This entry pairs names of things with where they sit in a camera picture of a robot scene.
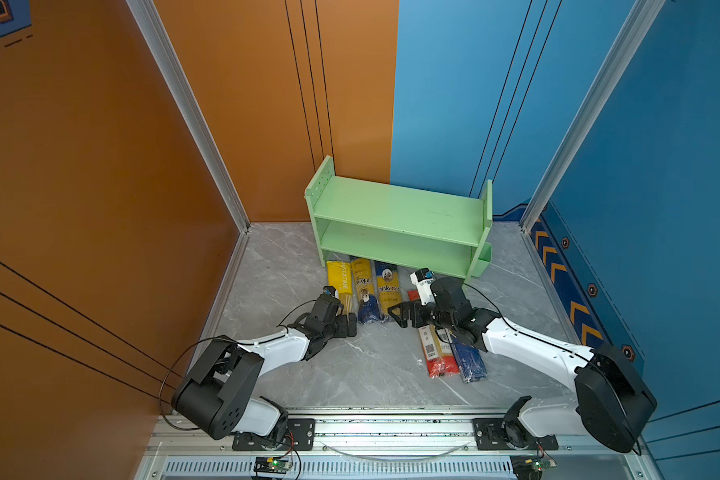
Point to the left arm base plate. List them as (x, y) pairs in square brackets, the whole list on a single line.
[(294, 432)]

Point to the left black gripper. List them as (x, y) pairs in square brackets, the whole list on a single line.
[(344, 330)]

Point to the yellow blue spaghetti bag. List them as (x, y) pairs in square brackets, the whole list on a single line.
[(368, 305)]

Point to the green two-tier shelf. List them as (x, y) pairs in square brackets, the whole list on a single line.
[(413, 228)]

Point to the circuit board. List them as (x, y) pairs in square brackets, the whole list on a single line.
[(272, 467), (531, 468)]

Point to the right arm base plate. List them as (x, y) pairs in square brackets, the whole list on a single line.
[(493, 434)]

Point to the blue Barilla spaghetti box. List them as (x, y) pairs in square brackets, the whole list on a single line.
[(469, 360)]

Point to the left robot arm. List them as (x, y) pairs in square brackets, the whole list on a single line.
[(216, 394)]

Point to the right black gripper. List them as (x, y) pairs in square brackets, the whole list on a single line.
[(404, 307)]

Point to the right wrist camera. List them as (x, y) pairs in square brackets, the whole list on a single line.
[(422, 279)]

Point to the blue yellow pasta bag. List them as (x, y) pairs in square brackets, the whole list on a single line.
[(388, 287)]

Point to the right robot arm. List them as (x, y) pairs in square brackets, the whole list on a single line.
[(607, 399)]

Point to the left circuit board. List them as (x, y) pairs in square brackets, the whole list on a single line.
[(272, 467)]

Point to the right circuit board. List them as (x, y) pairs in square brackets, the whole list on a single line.
[(531, 468)]

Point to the aluminium front rail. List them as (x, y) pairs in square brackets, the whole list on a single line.
[(374, 443)]

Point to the red spaghetti bag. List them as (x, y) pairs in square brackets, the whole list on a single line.
[(440, 360)]

